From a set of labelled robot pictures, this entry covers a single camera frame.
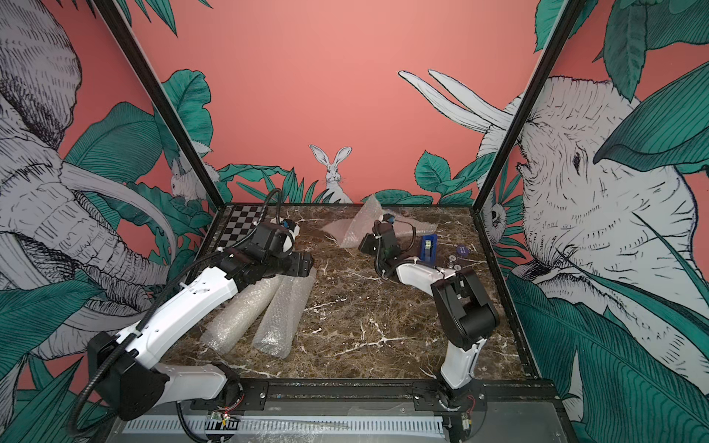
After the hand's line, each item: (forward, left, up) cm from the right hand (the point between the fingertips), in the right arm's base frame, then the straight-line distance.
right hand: (359, 231), depth 94 cm
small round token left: (-1, -36, -15) cm, 39 cm away
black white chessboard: (+14, +49, -10) cm, 52 cm away
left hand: (-15, +16, +7) cm, 23 cm away
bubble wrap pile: (+6, -1, -2) cm, 6 cm away
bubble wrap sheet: (-31, +23, -7) cm, 39 cm away
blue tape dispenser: (-1, -26, -8) cm, 27 cm away
